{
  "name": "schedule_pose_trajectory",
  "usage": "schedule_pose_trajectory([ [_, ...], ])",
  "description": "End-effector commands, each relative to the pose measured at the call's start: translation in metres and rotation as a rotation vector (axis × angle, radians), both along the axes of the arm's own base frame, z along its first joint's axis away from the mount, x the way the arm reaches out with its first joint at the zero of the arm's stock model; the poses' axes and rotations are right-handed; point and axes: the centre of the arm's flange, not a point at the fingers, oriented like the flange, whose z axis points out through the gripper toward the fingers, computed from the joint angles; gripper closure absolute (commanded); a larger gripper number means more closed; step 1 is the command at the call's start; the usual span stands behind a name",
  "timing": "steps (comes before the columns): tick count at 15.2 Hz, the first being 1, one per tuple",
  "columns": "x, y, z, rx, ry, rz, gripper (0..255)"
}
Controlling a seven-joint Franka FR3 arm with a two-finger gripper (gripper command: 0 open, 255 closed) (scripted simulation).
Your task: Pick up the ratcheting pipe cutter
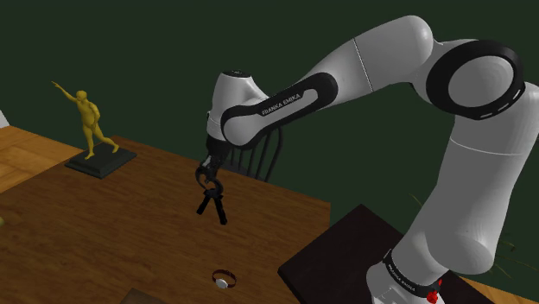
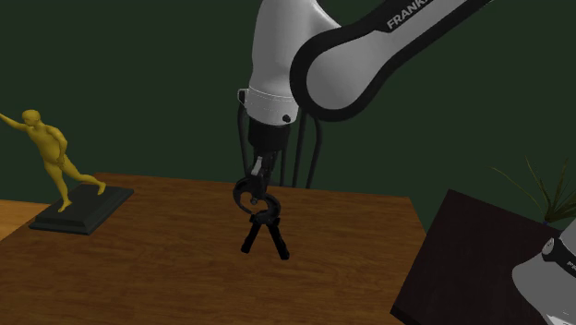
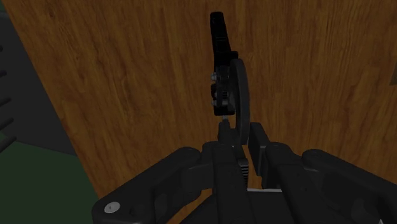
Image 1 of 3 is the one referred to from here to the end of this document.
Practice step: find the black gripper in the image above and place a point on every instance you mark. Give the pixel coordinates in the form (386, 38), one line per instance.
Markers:
(217, 149)

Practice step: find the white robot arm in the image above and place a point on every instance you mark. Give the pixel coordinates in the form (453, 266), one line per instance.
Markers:
(471, 177)

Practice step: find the black spindle-back chair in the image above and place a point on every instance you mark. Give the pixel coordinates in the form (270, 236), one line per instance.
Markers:
(276, 153)

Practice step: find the brown wooden table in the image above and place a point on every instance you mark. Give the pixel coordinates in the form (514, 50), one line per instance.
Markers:
(105, 235)

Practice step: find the grey flat slab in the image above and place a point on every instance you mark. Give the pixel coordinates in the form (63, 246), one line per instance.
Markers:
(141, 297)

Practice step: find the dark robot stand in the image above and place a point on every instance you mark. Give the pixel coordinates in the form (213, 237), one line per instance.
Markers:
(337, 252)

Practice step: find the yellow figure on dark base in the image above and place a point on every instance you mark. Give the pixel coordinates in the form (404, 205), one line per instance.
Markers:
(89, 120)

